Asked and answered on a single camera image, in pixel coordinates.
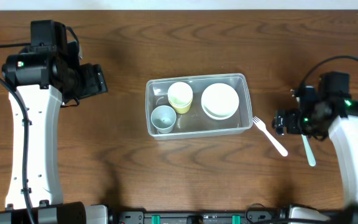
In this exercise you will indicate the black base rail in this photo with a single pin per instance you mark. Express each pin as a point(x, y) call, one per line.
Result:
point(253, 214)

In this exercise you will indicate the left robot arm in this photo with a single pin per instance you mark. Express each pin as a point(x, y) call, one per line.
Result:
point(42, 79)

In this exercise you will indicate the yellow plastic cup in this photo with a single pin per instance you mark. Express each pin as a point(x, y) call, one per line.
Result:
point(181, 109)

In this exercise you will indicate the white plastic bowl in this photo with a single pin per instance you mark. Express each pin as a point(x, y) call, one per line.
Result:
point(219, 101)

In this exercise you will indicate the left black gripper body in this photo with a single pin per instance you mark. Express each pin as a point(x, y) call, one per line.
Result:
point(97, 81)

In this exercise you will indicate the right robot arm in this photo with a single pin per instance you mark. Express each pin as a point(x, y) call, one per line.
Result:
point(327, 111)

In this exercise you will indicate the white plastic fork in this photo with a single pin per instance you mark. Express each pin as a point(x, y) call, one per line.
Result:
point(262, 126)

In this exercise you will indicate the pale green plastic spoon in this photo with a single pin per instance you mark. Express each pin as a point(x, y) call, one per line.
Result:
point(308, 151)

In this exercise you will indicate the grey plastic cup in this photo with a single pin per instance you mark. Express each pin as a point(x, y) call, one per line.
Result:
point(163, 118)

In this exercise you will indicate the clear plastic container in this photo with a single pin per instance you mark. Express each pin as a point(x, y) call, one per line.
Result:
point(195, 123)

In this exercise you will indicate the white plastic cup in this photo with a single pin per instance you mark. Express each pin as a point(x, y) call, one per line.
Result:
point(180, 93)

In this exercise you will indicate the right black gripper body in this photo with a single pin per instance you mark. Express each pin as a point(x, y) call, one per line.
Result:
point(280, 122)

